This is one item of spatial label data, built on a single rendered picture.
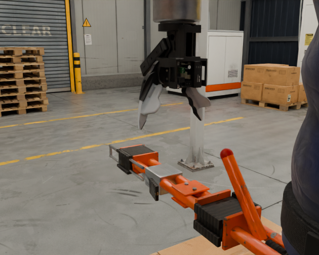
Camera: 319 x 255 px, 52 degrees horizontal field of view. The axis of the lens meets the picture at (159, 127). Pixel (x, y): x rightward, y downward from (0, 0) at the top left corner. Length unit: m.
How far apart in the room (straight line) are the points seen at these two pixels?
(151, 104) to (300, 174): 0.33
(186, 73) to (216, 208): 0.25
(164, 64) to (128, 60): 10.35
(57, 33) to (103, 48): 1.50
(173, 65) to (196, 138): 3.14
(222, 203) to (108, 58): 10.08
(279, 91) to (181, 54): 6.77
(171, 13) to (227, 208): 0.36
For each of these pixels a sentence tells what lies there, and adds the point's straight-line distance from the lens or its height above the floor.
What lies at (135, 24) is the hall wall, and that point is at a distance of 11.11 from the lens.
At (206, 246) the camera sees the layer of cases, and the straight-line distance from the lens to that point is 1.49.
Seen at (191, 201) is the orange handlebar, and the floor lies 1.08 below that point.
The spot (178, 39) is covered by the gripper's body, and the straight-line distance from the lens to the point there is 0.61.
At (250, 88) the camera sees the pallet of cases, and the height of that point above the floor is 0.39.
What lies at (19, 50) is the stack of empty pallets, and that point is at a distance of 7.00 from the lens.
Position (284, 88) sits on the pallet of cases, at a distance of 7.28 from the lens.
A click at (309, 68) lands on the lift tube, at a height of 1.35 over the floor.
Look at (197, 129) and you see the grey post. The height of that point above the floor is 0.45.
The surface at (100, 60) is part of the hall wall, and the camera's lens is 10.48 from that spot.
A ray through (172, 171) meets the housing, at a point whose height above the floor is 1.09.
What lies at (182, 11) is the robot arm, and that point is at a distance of 0.60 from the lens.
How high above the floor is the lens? 1.38
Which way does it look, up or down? 14 degrees down
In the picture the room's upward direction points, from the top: straight up
